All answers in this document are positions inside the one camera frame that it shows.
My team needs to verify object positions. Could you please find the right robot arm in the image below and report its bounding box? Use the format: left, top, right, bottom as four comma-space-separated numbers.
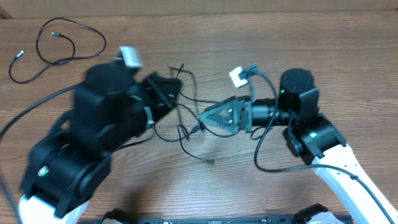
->
200, 68, 397, 223

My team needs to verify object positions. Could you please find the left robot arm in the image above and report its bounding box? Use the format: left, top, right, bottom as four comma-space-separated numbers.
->
19, 62, 182, 223

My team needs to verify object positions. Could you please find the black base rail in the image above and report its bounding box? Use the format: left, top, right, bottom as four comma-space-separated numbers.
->
97, 203, 354, 224

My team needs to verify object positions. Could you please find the thin black USB cable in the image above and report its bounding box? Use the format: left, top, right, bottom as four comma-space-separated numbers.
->
154, 102, 216, 165

